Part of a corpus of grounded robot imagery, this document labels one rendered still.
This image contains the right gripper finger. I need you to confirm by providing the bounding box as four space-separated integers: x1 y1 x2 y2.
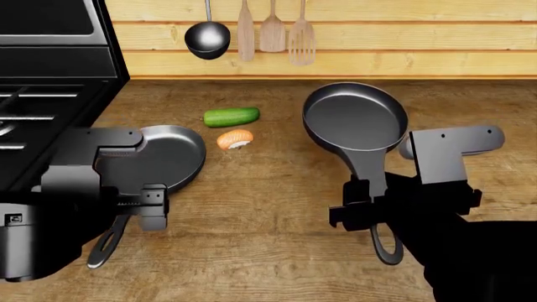
328 179 374 233

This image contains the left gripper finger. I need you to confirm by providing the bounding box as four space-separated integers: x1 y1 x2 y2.
139 184 170 232

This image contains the shallow black frying pan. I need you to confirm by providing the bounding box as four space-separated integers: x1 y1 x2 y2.
86 124 207 269

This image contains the deep black frying pan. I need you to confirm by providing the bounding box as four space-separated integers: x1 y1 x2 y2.
301 81 409 266

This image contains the salmon nigiri sushi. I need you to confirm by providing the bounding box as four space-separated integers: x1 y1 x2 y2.
216 128 255 151

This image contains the green cucumber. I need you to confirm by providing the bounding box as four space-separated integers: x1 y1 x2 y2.
202 107 261 128

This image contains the black kitchen stove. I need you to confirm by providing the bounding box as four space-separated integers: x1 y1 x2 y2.
0 0 132 194

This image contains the wooden slotted spatula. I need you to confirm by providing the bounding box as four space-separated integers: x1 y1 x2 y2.
288 0 317 67

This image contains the black metal ladle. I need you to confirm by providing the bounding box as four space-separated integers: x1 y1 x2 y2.
184 0 232 60

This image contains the wooden solid spatula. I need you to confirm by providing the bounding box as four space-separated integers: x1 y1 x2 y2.
258 0 287 54

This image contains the narrow wooden spoon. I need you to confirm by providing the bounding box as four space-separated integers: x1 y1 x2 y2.
237 0 256 63

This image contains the left grey camera mount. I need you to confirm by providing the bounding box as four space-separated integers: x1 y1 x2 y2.
40 126 146 196

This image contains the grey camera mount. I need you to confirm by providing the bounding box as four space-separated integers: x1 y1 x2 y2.
40 126 146 196
398 125 506 186

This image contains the right grey camera mount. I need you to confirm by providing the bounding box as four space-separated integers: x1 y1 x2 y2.
398 125 506 186

